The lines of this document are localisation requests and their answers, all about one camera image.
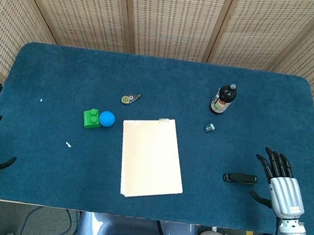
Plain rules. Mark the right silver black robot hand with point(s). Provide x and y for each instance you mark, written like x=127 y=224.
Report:
x=285 y=194

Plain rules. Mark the black stapler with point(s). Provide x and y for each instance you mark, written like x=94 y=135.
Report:
x=240 y=178

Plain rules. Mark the small clear pencil sharpener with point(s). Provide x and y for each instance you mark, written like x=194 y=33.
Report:
x=209 y=128

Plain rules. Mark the dark glass bottle with label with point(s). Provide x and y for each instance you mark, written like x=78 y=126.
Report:
x=221 y=102

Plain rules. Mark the green toy building block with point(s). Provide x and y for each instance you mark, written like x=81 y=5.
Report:
x=91 y=120

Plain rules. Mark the blue felt table mat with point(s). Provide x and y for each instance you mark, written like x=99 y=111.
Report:
x=66 y=70

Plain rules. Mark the blue ball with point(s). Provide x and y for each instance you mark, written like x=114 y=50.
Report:
x=107 y=119

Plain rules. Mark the cream paper notepad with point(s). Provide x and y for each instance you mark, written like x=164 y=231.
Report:
x=150 y=159

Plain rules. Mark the correction tape dispenser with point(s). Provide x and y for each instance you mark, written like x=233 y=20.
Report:
x=127 y=99

